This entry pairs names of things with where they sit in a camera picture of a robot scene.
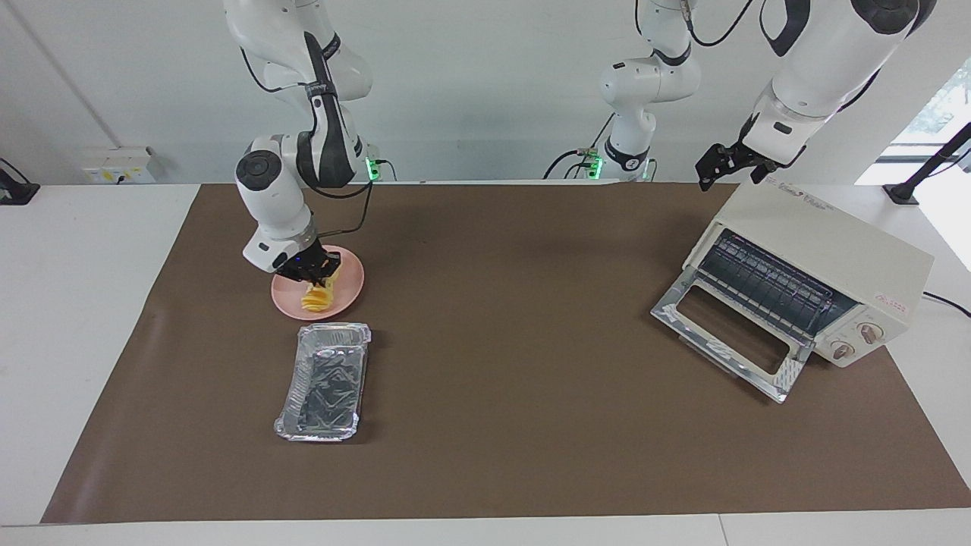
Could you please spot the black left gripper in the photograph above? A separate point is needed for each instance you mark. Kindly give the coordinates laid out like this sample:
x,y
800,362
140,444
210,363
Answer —
x,y
747,161

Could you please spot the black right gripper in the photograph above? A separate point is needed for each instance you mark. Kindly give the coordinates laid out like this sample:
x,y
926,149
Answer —
x,y
307,264

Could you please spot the sliced yellow bread loaf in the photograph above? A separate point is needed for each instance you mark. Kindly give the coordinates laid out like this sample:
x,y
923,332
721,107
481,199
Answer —
x,y
317,299

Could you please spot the aluminium foil tray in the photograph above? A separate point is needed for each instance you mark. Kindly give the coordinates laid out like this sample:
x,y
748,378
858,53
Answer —
x,y
326,383

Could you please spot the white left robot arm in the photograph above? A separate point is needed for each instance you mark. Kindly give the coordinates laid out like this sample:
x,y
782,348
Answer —
x,y
812,68

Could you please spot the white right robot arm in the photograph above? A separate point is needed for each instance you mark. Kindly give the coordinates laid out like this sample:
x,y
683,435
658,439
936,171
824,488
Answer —
x,y
277,189

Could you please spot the cream toaster oven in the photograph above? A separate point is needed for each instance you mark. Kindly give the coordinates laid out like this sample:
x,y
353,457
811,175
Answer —
x,y
827,235

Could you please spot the metal oven rack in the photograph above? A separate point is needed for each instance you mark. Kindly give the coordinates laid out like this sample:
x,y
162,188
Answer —
x,y
774,284

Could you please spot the glass oven door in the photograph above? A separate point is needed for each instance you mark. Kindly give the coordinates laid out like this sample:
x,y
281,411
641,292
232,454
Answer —
x,y
728,356

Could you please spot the oven control knob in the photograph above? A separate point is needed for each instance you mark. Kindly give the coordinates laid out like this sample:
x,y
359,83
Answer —
x,y
871,333
843,350

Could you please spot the pink round plate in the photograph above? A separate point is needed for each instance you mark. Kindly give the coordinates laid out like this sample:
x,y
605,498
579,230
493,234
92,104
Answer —
x,y
345,292

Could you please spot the black clamp stand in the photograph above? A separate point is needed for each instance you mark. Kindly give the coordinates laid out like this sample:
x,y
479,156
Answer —
x,y
922,171

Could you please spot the brown table mat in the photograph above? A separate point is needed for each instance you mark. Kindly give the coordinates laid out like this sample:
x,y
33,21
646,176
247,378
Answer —
x,y
516,379

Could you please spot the bright window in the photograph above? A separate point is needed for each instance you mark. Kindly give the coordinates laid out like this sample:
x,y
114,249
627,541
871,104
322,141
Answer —
x,y
937,114

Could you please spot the white wall outlet box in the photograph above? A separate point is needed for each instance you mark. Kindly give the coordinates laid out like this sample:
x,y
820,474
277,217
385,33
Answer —
x,y
114,165

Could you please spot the black desk mount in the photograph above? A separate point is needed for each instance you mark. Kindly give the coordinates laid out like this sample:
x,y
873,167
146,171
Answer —
x,y
14,189

